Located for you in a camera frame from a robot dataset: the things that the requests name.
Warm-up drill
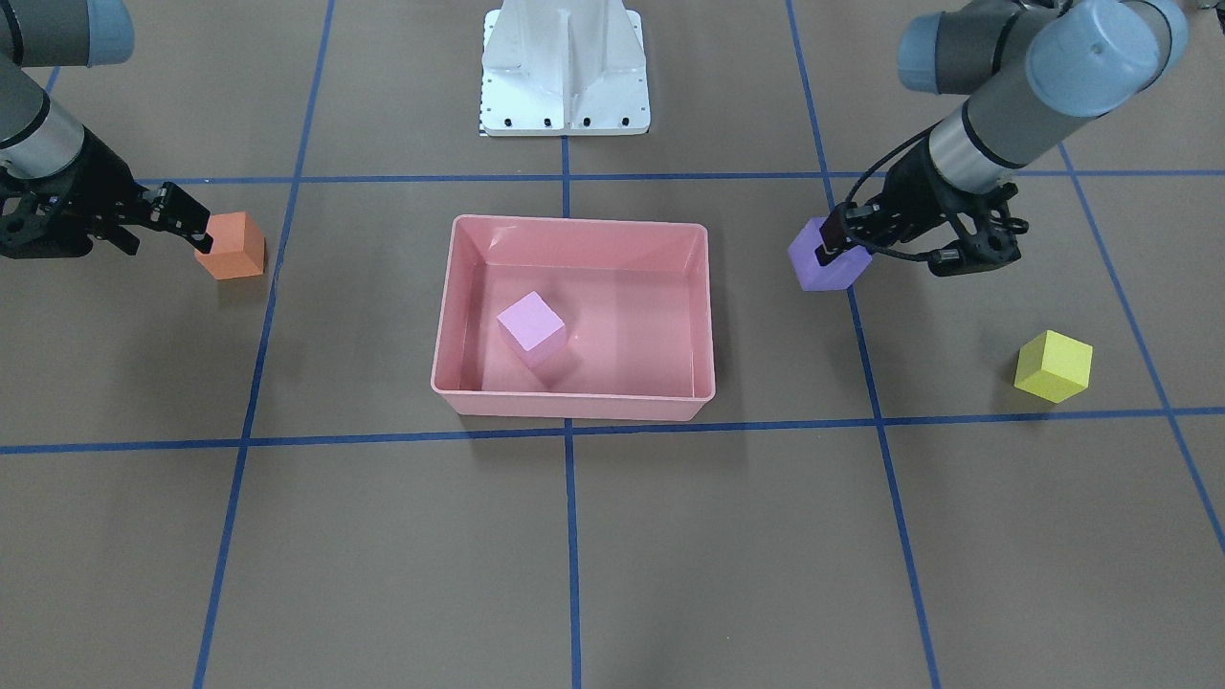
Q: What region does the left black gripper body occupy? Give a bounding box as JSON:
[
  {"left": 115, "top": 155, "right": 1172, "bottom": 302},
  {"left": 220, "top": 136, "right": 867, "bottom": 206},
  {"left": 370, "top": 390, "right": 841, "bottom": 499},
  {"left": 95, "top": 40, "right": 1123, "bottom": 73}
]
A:
[{"left": 846, "top": 153, "right": 1030, "bottom": 278}]

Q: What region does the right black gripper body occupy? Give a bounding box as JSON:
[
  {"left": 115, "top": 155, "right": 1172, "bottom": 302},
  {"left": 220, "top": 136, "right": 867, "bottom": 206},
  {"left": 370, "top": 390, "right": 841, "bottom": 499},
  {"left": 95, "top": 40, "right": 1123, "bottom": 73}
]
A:
[{"left": 1, "top": 129, "right": 165, "bottom": 260}]

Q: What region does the purple foam block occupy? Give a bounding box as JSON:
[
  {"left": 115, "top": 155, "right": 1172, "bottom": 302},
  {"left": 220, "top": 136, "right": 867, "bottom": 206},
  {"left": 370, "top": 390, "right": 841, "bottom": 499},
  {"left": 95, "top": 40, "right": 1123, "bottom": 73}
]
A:
[{"left": 786, "top": 215, "right": 873, "bottom": 292}]

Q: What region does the orange foam block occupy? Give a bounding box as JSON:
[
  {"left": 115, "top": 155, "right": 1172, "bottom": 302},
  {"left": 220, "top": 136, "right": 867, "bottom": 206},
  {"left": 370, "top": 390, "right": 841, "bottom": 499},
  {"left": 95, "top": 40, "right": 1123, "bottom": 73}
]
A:
[{"left": 195, "top": 212, "right": 266, "bottom": 280}]

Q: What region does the pink foam block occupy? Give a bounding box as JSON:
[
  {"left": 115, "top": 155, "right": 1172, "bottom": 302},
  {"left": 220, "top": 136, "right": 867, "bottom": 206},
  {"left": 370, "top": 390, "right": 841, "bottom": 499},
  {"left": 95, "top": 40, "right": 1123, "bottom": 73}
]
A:
[{"left": 496, "top": 291, "right": 568, "bottom": 369}]

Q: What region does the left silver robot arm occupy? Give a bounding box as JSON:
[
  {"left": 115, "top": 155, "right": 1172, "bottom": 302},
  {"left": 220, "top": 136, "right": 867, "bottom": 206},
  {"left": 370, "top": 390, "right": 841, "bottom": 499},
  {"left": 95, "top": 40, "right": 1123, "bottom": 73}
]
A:
[{"left": 789, "top": 1, "right": 1189, "bottom": 291}]

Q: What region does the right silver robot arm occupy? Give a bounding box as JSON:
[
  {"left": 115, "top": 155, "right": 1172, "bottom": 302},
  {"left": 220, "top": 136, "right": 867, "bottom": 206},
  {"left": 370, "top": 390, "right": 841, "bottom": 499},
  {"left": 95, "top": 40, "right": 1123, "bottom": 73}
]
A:
[{"left": 1, "top": 1, "right": 213, "bottom": 260}]

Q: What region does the pink plastic bin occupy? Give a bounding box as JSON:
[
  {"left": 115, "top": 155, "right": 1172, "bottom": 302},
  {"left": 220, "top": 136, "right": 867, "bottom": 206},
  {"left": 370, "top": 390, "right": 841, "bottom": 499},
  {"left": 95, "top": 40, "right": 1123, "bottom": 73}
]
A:
[{"left": 430, "top": 215, "right": 717, "bottom": 422}]

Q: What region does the yellow foam block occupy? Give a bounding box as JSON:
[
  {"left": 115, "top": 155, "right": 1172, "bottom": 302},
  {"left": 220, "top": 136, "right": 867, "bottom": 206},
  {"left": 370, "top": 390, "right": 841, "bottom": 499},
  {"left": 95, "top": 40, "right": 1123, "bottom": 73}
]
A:
[{"left": 1013, "top": 330, "right": 1094, "bottom": 403}]

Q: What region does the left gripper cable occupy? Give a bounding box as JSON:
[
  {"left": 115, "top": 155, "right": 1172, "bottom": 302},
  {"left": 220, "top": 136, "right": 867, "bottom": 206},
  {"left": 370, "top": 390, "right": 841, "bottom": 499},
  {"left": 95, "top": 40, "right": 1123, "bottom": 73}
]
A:
[{"left": 828, "top": 124, "right": 944, "bottom": 261}]

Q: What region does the white pedestal column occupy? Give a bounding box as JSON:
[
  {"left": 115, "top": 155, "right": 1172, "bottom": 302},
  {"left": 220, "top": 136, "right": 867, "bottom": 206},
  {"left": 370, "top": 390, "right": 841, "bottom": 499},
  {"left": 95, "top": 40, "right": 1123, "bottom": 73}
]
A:
[{"left": 479, "top": 1, "right": 652, "bottom": 137}]

